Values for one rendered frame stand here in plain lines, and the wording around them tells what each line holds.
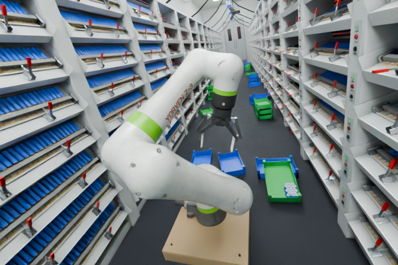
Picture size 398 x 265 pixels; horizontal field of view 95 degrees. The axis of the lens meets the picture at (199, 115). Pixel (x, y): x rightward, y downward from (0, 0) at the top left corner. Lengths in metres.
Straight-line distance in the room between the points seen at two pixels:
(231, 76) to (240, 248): 0.65
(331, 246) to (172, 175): 1.05
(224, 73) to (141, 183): 0.42
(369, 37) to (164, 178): 0.82
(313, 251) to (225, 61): 1.05
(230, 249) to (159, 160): 0.56
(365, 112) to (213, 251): 0.81
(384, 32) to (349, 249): 0.99
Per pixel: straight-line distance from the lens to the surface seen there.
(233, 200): 0.66
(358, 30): 0.94
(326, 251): 1.31
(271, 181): 1.55
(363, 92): 0.94
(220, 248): 0.88
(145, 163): 0.41
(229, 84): 0.66
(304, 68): 1.58
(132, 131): 0.55
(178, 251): 0.91
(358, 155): 1.05
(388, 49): 0.94
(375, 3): 0.91
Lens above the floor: 1.05
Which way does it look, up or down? 19 degrees down
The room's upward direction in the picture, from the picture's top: 12 degrees counter-clockwise
